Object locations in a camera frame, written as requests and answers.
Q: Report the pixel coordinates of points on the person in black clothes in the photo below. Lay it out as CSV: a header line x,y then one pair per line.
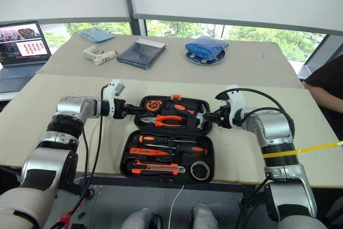
x,y
328,84

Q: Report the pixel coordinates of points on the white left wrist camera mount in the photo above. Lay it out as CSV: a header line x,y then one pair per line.
x,y
112,89

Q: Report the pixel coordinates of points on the black metal table frame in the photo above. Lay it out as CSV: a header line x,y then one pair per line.
x,y
107,181

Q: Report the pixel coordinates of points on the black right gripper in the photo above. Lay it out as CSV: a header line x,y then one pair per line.
x,y
224,117

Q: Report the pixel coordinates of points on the white glue gun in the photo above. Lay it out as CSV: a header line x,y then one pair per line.
x,y
100,58

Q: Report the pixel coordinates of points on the orange black utility knife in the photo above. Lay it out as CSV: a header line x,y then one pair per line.
x,y
155,168

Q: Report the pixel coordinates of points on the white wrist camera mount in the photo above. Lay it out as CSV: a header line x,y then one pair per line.
x,y
237,100
112,89

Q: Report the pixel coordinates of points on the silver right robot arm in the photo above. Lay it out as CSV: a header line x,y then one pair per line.
x,y
278,132

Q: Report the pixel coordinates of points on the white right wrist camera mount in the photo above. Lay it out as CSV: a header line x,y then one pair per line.
x,y
237,100

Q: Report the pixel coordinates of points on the dark folded fabric package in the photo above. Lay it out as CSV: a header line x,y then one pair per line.
x,y
140,53

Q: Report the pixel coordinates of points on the flat light blue plastic bag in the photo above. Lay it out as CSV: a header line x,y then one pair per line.
x,y
96,35

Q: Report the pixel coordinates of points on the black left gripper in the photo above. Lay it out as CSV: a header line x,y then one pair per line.
x,y
120,109

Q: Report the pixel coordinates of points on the dark grey window post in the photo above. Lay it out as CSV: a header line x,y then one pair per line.
x,y
137,23

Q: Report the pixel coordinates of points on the black electrical tape roll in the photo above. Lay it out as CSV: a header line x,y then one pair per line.
x,y
193,171

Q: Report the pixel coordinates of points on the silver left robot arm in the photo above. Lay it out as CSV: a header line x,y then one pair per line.
x,y
48,164

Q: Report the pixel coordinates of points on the blue white round plate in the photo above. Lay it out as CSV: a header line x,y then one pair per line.
x,y
218,59

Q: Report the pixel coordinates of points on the open grey laptop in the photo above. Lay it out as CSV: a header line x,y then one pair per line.
x,y
16,73

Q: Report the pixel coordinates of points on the orange black tape measure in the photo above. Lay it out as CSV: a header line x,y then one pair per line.
x,y
153,105

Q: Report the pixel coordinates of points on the grey rounded robot foot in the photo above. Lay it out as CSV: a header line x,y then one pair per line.
x,y
203,217
139,219

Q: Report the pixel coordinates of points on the yellow tape strip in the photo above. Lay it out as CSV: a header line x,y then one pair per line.
x,y
321,147

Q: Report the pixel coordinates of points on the black tool case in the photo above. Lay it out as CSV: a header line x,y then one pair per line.
x,y
155,178

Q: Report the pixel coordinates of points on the small black floor object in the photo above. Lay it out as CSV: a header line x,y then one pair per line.
x,y
81,215

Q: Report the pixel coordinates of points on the orange voltage tester pen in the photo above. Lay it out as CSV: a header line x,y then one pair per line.
x,y
144,151

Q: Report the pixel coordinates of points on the crumpled blue plastic bag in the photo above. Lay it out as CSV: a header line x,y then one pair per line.
x,y
206,46

